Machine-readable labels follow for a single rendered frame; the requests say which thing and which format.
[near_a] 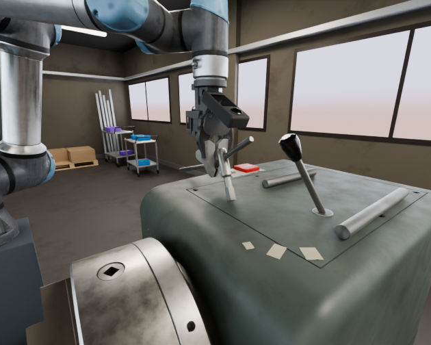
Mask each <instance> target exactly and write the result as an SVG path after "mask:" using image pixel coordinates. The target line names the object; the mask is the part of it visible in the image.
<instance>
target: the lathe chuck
mask: <svg viewBox="0 0 431 345"><path fill-rule="evenodd" d="M109 264H122V265H123V266H124V267H125V271H124V272H123V273H122V274H121V275H120V276H119V277H118V278H116V279H113V280H110V281H103V280H100V279H99V278H98V277H97V275H98V273H99V271H100V270H101V269H102V268H103V267H105V266H107V265H109ZM70 280H71V287H72V292H73V302H74V307H75V316H76V321H77V330H78V335H79V343H80V345H180V342H179V338H178V335H177V332H176V329H175V327H174V323H173V321H172V318H171V315H170V312H169V310H168V307H167V304H166V302H165V299H164V297H163V294H162V293H161V290H160V288H159V285H158V283H157V280H156V278H155V276H154V274H153V272H152V270H151V268H150V266H149V264H148V263H147V261H146V259H145V258H144V256H143V254H142V253H141V252H140V250H139V249H138V248H137V247H136V246H135V245H133V244H126V245H124V246H119V247H117V248H113V249H111V250H108V251H105V252H102V253H98V254H95V255H92V256H89V257H86V258H83V259H79V260H77V261H73V262H71V264H70Z"/></svg>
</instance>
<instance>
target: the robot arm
mask: <svg viewBox="0 0 431 345"><path fill-rule="evenodd" d="M61 25H62V26H67V27H76V28H81V29H90V30H95V31H104V32H109V33H114V34H122V35H126V36H129V37H131V38H133V39H135V41H136V43H137V45H138V46H139V47H140V49H141V51H143V52H144V53H147V54H155V55H161V54H164V53H184V52H192V69H193V78H194V79H195V80H194V83H193V84H192V90H194V92H195V106H193V107H192V110H191V111H185V117H186V133H188V134H191V136H196V143H197V146H198V148H199V149H198V150H197V151H196V159H197V160H198V161H199V162H201V163H202V164H203V165H204V167H205V170H206V171H207V173H208V175H209V176H210V177H217V176H218V174H219V172H220V166H219V165H217V166H216V167H215V166H214V163H215V161H216V160H217V158H218V156H217V152H216V151H217V150H218V149H220V148H225V149H226V152H228V151H230V149H231V145H232V142H233V128H245V127H247V124H248V121H249V120H250V117H249V115H247V114H246V113H245V112H244V111H243V110H241V109H240V108H239V107H238V106H236V104H234V102H232V101H231V100H230V99H229V98H228V97H226V96H225V95H224V94H223V93H222V92H219V88H226V79H227V78H228V27H229V21H228V1H227V0H191V4H190V9H185V10H175V11H167V9H165V7H164V6H162V5H161V4H160V3H159V2H158V1H157V0H0V80H1V118H2V138H3V139H2V140H1V141H0V246H1V245H3V244H5V243H7V242H9V241H10V240H12V239H14V238H15V237H16V236H17V235H18V234H19V228H18V224H17V222H16V221H15V220H14V219H13V217H12V216H11V215H10V214H9V213H8V211H7V210H6V209H5V207H4V204H3V199H2V196H5V195H8V194H11V193H14V192H18V191H21V190H24V189H27V188H30V187H36V186H39V185H40V184H42V183H45V182H47V181H48V180H49V179H50V178H52V176H53V174H54V172H55V160H54V159H52V157H53V156H52V154H50V152H48V151H47V148H46V146H45V145H43V144H42V143H41V141H40V140H41V109H42V61H43V59H44V58H46V57H47V56H49V54H50V47H54V46H55V45H57V42H59V41H60V38H61V35H62V26H61ZM194 107H195V109H193V108H194ZM187 117H188V124H187ZM213 136H218V137H215V140H214V143H213V142H212V141H210V140H209V139H212V138H213Z"/></svg>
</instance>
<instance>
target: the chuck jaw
mask: <svg viewBox="0 0 431 345"><path fill-rule="evenodd" d="M40 293H41V299H42V309H43V315H44V321H42V322H39V323H36V324H35V325H32V326H30V327H27V328H26V336H27V345H80V343H79V335H78V330H77V321H76V316H75V307H74V302H73V292H72V287H71V280H70V277H69V278H66V279H62V280H60V281H57V282H55V283H51V284H48V285H46V286H43V287H41V288H40Z"/></svg>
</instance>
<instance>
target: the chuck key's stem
mask: <svg viewBox="0 0 431 345"><path fill-rule="evenodd" d="M216 152H217V156H218V162H219V166H220V172H221V176H222V178H224V183H225V186H226V188H225V192H226V198H227V201H228V202H229V201H235V200H236V198H235V191H234V187H233V186H232V183H231V175H232V174H231V168H230V165H229V161H228V159H224V158H223V155H224V154H225V153H227V152H226V149H225V148H220V149H218V150H217V151H216Z"/></svg>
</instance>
